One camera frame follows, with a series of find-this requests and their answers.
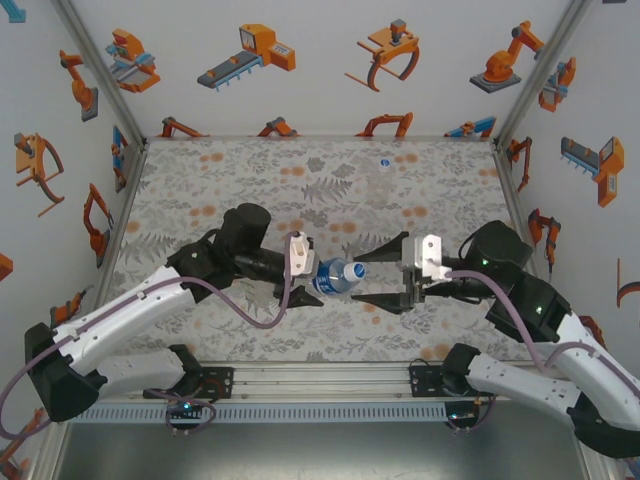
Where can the clear bottle blue label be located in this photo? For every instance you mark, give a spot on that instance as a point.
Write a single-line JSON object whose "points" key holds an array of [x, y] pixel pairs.
{"points": [[330, 280]]}

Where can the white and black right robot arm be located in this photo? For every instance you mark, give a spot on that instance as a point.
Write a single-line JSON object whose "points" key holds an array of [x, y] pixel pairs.
{"points": [[520, 380]]}

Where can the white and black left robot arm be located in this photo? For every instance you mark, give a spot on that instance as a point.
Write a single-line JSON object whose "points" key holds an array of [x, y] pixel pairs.
{"points": [[120, 315]]}

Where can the grey floral table mat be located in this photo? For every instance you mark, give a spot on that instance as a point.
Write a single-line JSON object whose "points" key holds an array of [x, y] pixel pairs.
{"points": [[320, 335]]}

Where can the small circuit board green light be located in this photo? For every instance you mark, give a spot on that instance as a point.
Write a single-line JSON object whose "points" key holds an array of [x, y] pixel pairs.
{"points": [[460, 416], [186, 407]]}

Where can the aluminium side rail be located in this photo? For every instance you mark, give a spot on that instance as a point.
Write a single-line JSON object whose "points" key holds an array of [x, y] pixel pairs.
{"points": [[126, 200], [514, 200]]}

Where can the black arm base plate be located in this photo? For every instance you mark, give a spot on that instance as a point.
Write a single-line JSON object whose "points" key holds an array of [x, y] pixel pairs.
{"points": [[422, 382], [222, 382]]}

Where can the wide aluminium extrusion rail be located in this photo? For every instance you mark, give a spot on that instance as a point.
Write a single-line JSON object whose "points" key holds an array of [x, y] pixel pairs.
{"points": [[320, 382]]}

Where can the thin aluminium rail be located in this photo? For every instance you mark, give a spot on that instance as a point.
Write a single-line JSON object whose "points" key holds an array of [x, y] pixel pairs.
{"points": [[425, 138]]}

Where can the aluminium frame post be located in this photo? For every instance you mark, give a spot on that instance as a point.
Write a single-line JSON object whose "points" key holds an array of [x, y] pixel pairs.
{"points": [[605, 471], [545, 65], [47, 470], [98, 65]]}

